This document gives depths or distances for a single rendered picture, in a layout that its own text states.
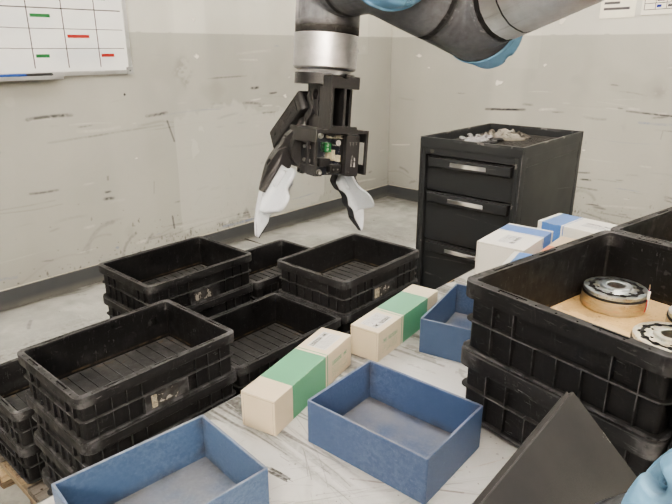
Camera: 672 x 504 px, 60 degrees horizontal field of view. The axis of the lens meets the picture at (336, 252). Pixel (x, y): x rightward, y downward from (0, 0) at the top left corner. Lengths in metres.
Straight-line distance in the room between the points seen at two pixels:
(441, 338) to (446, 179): 1.42
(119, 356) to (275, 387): 0.79
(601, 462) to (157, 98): 3.29
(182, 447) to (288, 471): 0.15
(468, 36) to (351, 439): 0.53
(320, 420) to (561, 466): 0.46
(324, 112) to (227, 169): 3.23
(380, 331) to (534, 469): 0.67
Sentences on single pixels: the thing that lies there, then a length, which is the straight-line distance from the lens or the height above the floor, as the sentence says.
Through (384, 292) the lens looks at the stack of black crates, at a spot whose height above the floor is 0.50.
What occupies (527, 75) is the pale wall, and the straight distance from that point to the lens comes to 4.49.
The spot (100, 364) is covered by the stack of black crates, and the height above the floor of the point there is 0.49.
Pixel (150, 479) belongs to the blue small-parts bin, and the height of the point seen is 0.71.
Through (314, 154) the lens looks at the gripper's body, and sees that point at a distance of 0.67.
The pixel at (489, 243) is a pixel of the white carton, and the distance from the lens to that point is 1.48.
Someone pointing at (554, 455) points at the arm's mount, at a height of 0.97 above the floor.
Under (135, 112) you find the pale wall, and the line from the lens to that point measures 3.51.
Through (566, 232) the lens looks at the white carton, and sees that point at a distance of 1.69.
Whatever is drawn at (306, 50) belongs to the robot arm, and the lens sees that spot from 0.69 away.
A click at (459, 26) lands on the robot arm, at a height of 1.26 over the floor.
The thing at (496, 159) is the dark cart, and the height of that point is 0.84.
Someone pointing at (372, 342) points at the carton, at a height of 0.74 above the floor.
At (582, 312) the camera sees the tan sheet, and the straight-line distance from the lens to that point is 1.06.
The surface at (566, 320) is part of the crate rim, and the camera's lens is 0.78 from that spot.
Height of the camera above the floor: 1.24
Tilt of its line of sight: 19 degrees down
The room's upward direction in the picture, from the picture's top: straight up
